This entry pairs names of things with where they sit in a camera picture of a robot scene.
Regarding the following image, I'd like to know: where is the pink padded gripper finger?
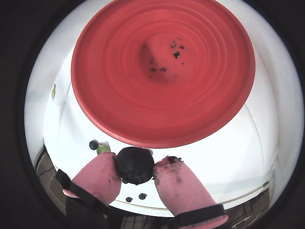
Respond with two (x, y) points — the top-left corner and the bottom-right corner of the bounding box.
(152, 155), (230, 229)
(56, 152), (122, 229)

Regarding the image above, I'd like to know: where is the red collapsible silicone cup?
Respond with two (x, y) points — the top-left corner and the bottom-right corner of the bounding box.
(71, 0), (256, 149)

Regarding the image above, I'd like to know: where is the dark green leaf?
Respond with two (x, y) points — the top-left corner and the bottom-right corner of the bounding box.
(96, 144), (112, 155)

